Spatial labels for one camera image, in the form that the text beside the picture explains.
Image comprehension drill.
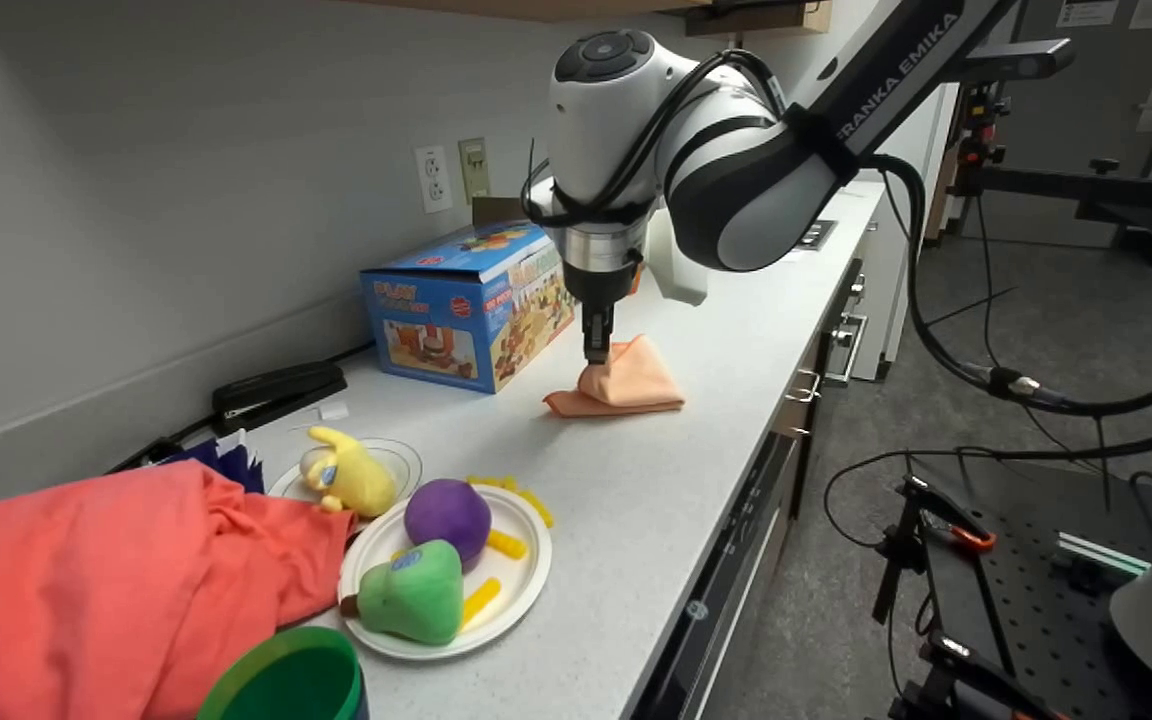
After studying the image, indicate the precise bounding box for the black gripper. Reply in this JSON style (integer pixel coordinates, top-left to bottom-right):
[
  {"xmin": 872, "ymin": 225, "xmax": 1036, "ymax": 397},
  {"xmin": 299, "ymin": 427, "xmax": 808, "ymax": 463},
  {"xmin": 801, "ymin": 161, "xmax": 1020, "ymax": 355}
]
[{"xmin": 561, "ymin": 259, "xmax": 643, "ymax": 367}]

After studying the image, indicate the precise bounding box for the orange microfibre cloth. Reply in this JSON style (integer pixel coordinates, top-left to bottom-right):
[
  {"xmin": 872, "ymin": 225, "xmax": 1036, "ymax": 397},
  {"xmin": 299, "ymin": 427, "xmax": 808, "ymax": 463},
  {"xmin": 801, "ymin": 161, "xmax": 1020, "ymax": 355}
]
[{"xmin": 539, "ymin": 333, "xmax": 687, "ymax": 423}]

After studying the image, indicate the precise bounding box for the large red cloth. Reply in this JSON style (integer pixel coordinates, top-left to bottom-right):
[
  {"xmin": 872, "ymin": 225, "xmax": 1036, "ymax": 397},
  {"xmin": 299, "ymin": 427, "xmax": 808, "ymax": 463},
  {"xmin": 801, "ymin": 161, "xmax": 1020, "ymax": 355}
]
[{"xmin": 0, "ymin": 458, "xmax": 355, "ymax": 720}]

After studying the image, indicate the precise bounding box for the blue toy food set box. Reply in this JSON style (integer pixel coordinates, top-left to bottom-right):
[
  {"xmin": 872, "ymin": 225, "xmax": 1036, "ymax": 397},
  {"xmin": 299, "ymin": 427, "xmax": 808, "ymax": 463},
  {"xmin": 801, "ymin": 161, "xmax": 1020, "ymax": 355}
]
[{"xmin": 355, "ymin": 217, "xmax": 582, "ymax": 397}]

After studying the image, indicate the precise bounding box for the brown cardboard box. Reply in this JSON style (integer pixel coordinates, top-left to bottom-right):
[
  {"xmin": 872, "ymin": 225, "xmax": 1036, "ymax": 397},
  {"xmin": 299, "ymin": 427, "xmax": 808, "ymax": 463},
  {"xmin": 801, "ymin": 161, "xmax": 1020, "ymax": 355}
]
[{"xmin": 470, "ymin": 192, "xmax": 536, "ymax": 231}]

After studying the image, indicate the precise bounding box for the yellow toy fry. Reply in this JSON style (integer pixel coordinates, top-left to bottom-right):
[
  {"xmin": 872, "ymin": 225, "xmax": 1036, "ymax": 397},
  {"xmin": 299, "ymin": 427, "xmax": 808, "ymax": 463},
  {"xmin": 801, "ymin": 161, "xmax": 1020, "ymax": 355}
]
[
  {"xmin": 461, "ymin": 571, "xmax": 510, "ymax": 629},
  {"xmin": 485, "ymin": 529, "xmax": 532, "ymax": 564}
]

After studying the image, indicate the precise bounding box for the clear plastic plate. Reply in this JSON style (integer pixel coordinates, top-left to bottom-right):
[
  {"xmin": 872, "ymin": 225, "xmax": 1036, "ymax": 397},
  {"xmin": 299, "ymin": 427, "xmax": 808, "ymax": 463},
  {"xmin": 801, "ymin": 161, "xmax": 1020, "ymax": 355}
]
[{"xmin": 269, "ymin": 437, "xmax": 427, "ymax": 508}]

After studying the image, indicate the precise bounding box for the purple plush ball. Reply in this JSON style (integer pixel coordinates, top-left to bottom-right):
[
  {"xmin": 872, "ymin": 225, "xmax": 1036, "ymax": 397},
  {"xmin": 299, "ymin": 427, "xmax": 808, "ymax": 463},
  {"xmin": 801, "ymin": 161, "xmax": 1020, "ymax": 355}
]
[{"xmin": 399, "ymin": 476, "xmax": 495, "ymax": 571}]

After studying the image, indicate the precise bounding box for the white round plate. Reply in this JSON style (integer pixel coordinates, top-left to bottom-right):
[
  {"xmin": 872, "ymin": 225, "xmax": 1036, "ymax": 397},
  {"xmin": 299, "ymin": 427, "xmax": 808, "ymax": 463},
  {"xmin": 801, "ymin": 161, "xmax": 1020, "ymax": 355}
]
[{"xmin": 337, "ymin": 479, "xmax": 555, "ymax": 663}]

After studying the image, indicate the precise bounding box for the yellow plush toy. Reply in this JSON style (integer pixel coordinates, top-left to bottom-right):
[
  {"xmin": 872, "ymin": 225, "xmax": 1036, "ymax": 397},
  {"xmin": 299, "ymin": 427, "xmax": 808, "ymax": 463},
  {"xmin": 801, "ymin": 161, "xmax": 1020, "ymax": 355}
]
[{"xmin": 295, "ymin": 423, "xmax": 405, "ymax": 521}]

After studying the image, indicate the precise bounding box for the white base cabinet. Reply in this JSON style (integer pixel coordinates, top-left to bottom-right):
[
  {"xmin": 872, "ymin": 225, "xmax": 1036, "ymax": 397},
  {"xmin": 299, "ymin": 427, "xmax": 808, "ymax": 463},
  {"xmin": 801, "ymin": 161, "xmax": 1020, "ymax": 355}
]
[{"xmin": 851, "ymin": 85, "xmax": 963, "ymax": 386}]

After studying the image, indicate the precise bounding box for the green plush pear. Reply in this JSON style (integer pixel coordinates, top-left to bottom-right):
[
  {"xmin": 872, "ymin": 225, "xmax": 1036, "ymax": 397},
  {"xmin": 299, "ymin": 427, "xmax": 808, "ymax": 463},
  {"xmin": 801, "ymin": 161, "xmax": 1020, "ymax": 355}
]
[{"xmin": 355, "ymin": 536, "xmax": 470, "ymax": 650}]

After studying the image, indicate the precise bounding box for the black stapler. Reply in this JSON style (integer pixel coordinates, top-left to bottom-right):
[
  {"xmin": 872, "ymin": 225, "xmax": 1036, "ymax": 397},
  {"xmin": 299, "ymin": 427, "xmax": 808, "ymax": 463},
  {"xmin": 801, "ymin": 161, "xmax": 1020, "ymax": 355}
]
[{"xmin": 207, "ymin": 355, "xmax": 354, "ymax": 430}]

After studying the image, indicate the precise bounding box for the black tripod with orange clamp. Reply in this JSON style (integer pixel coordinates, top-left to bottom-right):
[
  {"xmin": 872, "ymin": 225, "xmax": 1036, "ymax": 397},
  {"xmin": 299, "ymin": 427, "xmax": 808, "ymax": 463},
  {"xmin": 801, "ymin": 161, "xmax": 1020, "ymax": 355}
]
[{"xmin": 870, "ymin": 472, "xmax": 1003, "ymax": 629}]

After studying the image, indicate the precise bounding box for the dark blue pleated item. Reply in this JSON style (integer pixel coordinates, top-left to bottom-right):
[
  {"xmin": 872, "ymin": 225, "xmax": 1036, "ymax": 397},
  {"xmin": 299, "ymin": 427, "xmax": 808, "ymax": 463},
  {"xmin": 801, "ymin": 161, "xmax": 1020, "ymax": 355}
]
[{"xmin": 179, "ymin": 430, "xmax": 269, "ymax": 495}]

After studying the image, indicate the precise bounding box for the green plastic bowl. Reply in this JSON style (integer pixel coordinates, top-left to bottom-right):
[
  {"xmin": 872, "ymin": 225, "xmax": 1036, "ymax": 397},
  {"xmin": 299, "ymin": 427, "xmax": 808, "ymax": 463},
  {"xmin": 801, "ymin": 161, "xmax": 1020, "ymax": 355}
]
[{"xmin": 197, "ymin": 624, "xmax": 371, "ymax": 720}]

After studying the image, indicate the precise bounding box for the black low stand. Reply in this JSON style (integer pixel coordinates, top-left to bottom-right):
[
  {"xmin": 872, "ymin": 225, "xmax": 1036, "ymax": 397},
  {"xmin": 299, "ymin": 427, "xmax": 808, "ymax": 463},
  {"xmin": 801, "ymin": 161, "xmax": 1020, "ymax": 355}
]
[{"xmin": 889, "ymin": 633, "xmax": 1062, "ymax": 720}]

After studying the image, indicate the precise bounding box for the black optical breadboard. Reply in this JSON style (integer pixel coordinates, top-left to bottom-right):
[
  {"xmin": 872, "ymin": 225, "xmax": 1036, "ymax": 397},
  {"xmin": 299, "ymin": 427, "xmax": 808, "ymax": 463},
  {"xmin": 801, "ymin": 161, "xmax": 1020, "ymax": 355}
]
[{"xmin": 922, "ymin": 455, "xmax": 1152, "ymax": 720}]

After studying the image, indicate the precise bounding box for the black horizontal stand pole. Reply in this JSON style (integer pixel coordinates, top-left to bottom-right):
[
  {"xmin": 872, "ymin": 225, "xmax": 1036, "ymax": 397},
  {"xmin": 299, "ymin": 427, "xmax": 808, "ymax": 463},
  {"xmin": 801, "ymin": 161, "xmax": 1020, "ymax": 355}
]
[{"xmin": 954, "ymin": 154, "xmax": 1152, "ymax": 265}]

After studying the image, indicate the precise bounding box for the teal white stick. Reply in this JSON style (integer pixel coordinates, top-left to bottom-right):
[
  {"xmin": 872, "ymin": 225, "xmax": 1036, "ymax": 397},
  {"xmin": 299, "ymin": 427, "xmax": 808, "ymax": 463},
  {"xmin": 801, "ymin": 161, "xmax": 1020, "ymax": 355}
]
[{"xmin": 1051, "ymin": 529, "xmax": 1152, "ymax": 578}]

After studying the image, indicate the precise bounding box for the beige wall outlet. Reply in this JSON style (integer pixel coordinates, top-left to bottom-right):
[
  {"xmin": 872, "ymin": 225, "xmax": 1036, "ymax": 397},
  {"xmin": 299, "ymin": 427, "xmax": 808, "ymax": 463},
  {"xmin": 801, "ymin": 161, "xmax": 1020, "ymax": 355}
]
[{"xmin": 456, "ymin": 132, "xmax": 495, "ymax": 204}]

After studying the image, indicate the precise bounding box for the metal wire rack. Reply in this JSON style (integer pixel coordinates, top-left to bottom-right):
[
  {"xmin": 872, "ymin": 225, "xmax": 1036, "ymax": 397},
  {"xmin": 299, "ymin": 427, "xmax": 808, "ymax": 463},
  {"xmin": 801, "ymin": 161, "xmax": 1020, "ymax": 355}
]
[{"xmin": 786, "ymin": 364, "xmax": 823, "ymax": 406}]

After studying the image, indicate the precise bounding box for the white wall outlet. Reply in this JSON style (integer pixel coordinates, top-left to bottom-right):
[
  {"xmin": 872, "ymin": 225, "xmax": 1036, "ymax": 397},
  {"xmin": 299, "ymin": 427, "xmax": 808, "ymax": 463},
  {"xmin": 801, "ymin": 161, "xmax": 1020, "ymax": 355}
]
[{"xmin": 413, "ymin": 140, "xmax": 456, "ymax": 218}]

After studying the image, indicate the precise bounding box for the thin black cable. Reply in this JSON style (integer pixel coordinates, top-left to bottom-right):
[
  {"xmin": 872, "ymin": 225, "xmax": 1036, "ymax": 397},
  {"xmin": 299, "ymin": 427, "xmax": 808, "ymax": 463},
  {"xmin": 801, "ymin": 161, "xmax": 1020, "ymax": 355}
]
[{"xmin": 971, "ymin": 183, "xmax": 1071, "ymax": 450}]

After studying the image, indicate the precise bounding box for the black floor cable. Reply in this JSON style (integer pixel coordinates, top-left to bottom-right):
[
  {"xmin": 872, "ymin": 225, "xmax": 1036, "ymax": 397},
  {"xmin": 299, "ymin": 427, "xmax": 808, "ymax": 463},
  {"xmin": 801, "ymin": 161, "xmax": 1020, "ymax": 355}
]
[{"xmin": 821, "ymin": 405, "xmax": 1152, "ymax": 553}]

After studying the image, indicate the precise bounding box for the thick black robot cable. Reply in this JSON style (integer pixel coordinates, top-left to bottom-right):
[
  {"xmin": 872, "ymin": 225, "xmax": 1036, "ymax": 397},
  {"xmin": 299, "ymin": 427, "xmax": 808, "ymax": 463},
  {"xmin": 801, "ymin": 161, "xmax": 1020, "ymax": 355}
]
[{"xmin": 870, "ymin": 151, "xmax": 1152, "ymax": 421}]

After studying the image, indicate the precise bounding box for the black stereo camera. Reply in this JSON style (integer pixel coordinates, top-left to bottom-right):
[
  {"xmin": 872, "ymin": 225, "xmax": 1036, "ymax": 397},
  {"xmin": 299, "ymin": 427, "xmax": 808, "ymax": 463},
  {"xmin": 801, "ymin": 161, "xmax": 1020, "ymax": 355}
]
[{"xmin": 961, "ymin": 37, "xmax": 1080, "ymax": 85}]

